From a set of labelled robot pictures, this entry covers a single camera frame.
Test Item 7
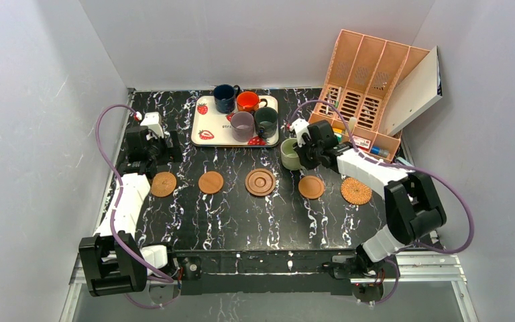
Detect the light green mug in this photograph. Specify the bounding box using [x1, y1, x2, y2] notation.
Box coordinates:
[280, 138, 301, 171]

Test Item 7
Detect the dark ringed wooden coaster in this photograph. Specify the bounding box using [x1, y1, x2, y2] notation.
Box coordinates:
[245, 168, 276, 197]

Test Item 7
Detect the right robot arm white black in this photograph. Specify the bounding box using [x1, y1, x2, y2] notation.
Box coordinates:
[289, 119, 447, 267]

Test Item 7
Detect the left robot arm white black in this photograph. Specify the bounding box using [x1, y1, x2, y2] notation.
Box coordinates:
[78, 125, 182, 297]

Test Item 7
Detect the cork coaster far left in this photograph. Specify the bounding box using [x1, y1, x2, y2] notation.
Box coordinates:
[150, 172, 177, 198]

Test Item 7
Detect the orange round coaster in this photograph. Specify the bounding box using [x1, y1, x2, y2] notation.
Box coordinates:
[298, 176, 325, 199]

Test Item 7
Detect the woven rattan coaster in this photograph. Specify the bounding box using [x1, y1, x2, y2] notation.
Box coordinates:
[341, 177, 372, 205]

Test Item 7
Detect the smooth wooden coaster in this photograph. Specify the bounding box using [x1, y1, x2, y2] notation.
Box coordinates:
[198, 171, 224, 195]

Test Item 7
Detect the green yellow eraser block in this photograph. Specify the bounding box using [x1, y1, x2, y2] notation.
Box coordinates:
[333, 128, 345, 142]

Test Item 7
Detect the red white small box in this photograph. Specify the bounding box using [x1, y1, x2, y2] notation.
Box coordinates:
[352, 136, 371, 151]

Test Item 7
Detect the dark green mug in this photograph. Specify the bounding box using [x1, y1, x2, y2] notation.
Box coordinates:
[254, 107, 278, 139]

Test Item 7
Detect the white strawberry tray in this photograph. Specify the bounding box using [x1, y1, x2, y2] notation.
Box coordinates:
[190, 95, 280, 148]

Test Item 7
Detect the lilac mug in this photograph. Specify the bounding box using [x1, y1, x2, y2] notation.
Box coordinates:
[230, 111, 254, 142]

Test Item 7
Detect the pink desk file organizer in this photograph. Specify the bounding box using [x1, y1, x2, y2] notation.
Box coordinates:
[308, 30, 413, 163]

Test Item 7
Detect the orange mug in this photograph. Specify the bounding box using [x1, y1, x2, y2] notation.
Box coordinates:
[236, 91, 268, 113]

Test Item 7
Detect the navy blue mug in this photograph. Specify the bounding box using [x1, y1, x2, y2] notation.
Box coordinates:
[213, 84, 241, 114]

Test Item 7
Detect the white binder folder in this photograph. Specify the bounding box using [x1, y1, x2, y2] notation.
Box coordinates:
[378, 46, 443, 136]

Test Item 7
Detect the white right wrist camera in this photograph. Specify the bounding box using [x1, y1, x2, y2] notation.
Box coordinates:
[289, 118, 309, 147]

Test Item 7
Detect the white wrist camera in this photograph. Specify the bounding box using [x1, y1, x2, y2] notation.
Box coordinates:
[140, 112, 165, 138]
[289, 118, 309, 147]

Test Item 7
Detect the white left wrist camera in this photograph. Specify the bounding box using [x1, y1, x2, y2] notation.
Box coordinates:
[140, 112, 165, 138]

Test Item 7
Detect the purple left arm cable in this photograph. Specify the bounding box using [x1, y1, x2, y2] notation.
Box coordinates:
[95, 103, 176, 311]

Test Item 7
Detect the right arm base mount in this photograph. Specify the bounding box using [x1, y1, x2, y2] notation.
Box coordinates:
[320, 255, 400, 307]

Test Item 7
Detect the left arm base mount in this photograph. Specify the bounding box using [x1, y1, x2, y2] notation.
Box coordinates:
[149, 257, 201, 307]

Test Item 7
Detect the aluminium front rail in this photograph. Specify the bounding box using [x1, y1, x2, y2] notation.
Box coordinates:
[60, 250, 477, 321]

